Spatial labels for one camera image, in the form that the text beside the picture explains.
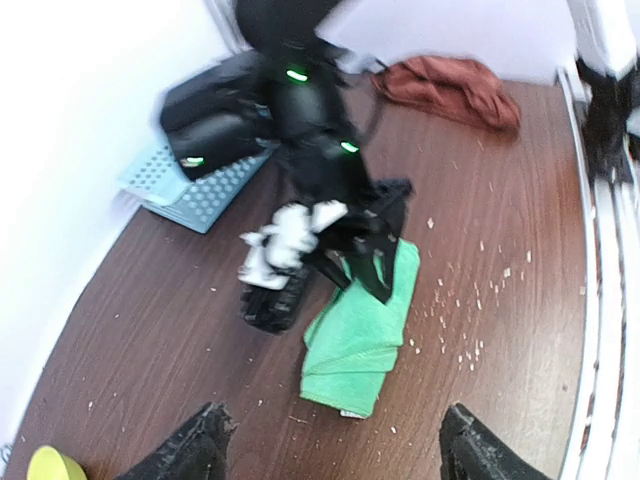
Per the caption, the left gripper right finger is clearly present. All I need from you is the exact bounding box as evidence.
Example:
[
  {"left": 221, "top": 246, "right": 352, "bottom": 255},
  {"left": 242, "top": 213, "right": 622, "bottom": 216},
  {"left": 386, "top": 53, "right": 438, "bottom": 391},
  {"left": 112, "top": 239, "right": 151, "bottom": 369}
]
[{"left": 439, "top": 403, "right": 549, "bottom": 480}]

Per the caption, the brown towel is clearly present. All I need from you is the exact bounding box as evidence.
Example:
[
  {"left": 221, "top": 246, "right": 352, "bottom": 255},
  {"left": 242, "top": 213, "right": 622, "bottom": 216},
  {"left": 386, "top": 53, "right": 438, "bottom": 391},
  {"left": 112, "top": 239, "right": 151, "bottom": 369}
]
[{"left": 372, "top": 55, "right": 521, "bottom": 134}]

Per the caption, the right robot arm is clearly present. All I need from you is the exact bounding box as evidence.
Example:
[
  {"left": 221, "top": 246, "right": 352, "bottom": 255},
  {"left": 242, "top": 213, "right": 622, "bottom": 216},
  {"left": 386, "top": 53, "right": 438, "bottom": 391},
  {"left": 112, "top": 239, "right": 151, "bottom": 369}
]
[{"left": 159, "top": 1, "right": 411, "bottom": 302}]

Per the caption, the green plastic bowl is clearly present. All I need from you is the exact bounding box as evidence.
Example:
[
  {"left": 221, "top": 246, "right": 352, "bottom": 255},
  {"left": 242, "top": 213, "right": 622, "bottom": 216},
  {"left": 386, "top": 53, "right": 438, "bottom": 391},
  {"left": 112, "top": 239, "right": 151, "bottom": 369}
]
[{"left": 26, "top": 445, "right": 87, "bottom": 480}]

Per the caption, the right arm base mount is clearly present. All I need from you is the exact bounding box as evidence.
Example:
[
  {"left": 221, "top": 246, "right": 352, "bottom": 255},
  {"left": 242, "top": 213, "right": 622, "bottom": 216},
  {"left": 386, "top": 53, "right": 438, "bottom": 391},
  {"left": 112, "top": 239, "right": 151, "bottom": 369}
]
[{"left": 576, "top": 59, "right": 639, "bottom": 184}]

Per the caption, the aluminium front rail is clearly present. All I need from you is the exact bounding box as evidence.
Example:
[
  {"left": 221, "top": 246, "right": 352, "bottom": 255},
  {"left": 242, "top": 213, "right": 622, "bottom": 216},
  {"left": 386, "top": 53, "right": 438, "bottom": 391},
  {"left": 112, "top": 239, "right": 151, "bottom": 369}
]
[{"left": 556, "top": 68, "right": 639, "bottom": 479}]

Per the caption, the green towel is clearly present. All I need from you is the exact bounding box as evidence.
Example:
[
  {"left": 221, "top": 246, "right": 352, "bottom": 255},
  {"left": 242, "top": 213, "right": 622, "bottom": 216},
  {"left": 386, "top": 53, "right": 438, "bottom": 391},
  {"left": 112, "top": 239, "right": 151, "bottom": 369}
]
[{"left": 300, "top": 239, "right": 420, "bottom": 419}]

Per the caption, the light blue plastic basket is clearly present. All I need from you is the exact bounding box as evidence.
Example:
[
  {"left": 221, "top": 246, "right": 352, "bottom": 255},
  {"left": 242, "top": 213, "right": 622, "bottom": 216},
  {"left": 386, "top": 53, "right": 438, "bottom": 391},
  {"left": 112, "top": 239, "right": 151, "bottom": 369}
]
[{"left": 118, "top": 143, "right": 274, "bottom": 234}]

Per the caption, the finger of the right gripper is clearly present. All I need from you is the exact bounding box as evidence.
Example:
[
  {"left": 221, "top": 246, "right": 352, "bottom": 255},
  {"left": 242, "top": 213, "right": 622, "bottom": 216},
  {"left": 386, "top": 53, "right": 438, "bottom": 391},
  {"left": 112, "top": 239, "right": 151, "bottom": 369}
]
[
  {"left": 349, "top": 234, "right": 399, "bottom": 304},
  {"left": 309, "top": 250, "right": 351, "bottom": 290}
]

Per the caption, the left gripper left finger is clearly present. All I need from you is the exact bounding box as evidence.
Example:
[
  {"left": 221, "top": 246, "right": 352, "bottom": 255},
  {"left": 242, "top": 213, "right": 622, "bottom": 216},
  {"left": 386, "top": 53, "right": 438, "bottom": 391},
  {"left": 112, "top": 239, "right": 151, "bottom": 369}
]
[{"left": 116, "top": 402, "right": 237, "bottom": 480}]

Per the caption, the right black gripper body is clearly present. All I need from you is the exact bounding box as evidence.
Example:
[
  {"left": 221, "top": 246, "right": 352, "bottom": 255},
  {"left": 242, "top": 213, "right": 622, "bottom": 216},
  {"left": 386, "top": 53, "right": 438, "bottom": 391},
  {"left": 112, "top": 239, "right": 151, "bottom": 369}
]
[{"left": 279, "top": 129, "right": 416, "bottom": 281}]

